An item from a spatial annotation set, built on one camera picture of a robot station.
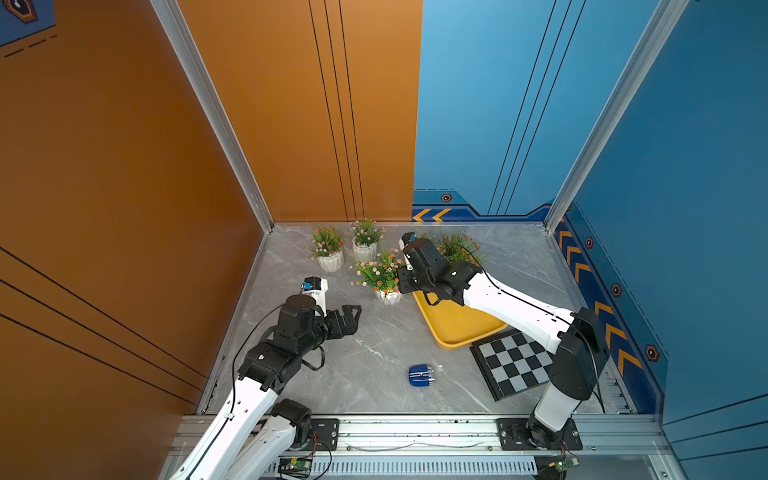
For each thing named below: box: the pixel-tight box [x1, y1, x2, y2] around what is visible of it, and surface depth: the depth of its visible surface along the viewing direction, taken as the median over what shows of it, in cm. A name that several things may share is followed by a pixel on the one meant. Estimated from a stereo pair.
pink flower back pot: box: [350, 217, 387, 263], surface depth 105 cm
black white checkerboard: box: [470, 330, 555, 402], surface depth 82 cm
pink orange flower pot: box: [349, 247, 406, 305], surface depth 75 cm
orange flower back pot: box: [311, 226, 346, 273], surface depth 101 cm
